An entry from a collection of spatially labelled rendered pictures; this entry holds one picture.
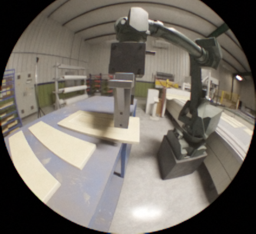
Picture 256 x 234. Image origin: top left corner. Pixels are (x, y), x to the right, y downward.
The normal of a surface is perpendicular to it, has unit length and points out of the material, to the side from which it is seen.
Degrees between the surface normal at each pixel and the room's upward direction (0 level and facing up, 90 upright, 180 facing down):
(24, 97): 90
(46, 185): 0
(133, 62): 90
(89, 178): 0
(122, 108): 115
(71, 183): 0
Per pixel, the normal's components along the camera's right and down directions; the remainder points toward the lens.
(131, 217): 0.06, -0.96
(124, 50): -0.12, 0.28
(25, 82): 0.98, 0.11
